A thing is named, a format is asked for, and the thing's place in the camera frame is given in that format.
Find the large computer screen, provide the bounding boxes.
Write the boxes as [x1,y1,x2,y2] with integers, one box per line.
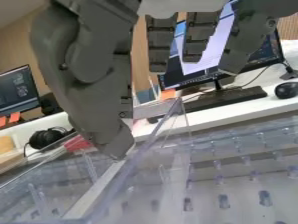
[158,0,284,91]

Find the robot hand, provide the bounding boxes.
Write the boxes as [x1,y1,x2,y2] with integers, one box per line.
[29,0,298,160]

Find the white desk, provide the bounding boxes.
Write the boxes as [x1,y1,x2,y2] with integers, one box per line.
[0,111,74,174]
[130,84,298,143]

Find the black headphones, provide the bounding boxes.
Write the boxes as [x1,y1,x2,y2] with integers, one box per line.
[23,127,74,151]

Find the black keyboard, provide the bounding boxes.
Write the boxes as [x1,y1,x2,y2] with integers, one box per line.
[180,85,270,114]

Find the black computer mouse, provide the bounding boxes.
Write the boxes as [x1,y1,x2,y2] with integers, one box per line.
[272,81,298,100]

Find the small computer screen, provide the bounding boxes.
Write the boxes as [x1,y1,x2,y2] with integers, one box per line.
[0,64,42,118]

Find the clear box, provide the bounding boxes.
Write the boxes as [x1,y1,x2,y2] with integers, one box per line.
[0,96,298,224]

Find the light wooden block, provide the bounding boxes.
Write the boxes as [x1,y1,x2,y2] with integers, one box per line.
[0,135,17,156]

